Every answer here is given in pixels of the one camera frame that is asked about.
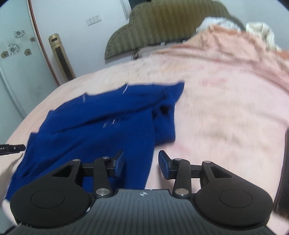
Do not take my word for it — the olive green padded headboard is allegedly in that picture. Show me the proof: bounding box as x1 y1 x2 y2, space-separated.
104 1 245 59

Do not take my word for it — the pink bed blanket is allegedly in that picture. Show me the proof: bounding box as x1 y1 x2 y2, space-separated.
1 25 288 234

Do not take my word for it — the beige patterned pillow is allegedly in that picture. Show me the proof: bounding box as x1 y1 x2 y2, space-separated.
132 40 186 60

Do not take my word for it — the frosted glass sliding door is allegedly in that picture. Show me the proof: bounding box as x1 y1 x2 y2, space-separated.
0 0 57 118

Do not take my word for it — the gold tower fan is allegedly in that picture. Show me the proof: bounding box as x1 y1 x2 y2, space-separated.
48 33 76 81

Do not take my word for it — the blue knit sweater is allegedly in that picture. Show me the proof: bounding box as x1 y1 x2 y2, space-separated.
6 82 184 200

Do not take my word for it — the plaid fabric at bedside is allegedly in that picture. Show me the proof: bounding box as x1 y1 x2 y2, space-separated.
274 128 288 219

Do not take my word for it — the cream crumpled comforter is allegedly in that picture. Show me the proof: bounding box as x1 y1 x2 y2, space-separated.
245 22 282 51

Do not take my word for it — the white wall socket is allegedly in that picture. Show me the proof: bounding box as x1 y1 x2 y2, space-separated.
86 15 102 26

